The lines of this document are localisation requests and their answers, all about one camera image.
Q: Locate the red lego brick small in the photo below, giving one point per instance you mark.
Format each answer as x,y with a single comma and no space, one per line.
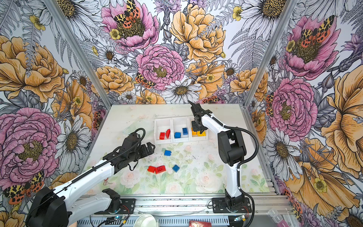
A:
151,169

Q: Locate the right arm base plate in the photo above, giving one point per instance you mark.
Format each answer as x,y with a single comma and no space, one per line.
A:
219,205

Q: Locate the red lego brick long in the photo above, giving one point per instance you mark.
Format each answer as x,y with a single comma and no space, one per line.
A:
167,134

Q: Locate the clear plastic container corner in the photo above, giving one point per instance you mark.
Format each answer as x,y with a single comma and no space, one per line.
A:
277,218

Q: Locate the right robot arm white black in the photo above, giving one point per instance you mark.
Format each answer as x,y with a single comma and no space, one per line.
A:
231,149

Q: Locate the aluminium frame rail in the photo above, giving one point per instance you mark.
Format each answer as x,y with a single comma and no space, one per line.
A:
161,205

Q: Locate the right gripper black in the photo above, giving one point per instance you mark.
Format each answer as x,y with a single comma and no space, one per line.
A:
194,128

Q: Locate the blue lego brick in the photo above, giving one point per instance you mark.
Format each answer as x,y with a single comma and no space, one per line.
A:
177,135
167,153
185,131
176,168

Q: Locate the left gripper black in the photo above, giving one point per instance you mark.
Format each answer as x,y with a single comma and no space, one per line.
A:
142,148

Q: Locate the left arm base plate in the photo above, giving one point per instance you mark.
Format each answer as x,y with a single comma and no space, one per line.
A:
124,206

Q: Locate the white round bowl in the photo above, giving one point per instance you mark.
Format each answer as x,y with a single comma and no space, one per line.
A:
146,220

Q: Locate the red box at bottom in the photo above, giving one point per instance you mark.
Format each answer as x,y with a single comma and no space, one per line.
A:
194,223

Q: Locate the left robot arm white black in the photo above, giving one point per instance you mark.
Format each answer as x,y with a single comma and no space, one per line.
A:
63,205

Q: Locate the white three-compartment container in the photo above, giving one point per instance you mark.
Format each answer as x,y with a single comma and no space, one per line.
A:
176,124

